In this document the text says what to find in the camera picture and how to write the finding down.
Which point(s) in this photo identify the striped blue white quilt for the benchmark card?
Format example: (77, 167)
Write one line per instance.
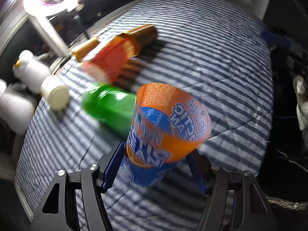
(209, 48)

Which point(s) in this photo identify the far gold paper cup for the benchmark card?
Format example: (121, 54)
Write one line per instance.
(81, 50)

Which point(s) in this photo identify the blue orange Arctic Ocean cup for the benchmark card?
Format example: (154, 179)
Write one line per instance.
(167, 125)

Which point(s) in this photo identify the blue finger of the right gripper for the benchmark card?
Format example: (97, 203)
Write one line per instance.
(275, 39)

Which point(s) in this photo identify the red orange printed cup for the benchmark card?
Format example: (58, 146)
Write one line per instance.
(105, 67)

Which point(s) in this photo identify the green plastic cup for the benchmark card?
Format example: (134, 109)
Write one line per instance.
(110, 105)

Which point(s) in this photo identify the small penguin plush toy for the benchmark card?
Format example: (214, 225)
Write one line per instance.
(30, 71)

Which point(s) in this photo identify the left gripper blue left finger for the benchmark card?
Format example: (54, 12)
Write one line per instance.
(109, 166)

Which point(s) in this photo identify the white fluffy plush toy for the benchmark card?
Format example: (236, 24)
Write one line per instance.
(301, 95)

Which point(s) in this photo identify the white ring light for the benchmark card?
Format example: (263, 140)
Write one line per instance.
(39, 8)

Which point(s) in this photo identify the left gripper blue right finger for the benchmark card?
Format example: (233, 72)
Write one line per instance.
(198, 165)

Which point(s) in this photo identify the white plastic cup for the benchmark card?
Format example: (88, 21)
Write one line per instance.
(55, 92)

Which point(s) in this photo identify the large penguin plush toy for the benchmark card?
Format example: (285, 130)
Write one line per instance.
(16, 111)

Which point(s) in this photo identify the near gold paper cup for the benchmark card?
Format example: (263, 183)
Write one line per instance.
(141, 37)

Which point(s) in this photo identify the gold paper cup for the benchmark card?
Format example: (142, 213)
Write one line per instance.
(141, 37)
(81, 50)

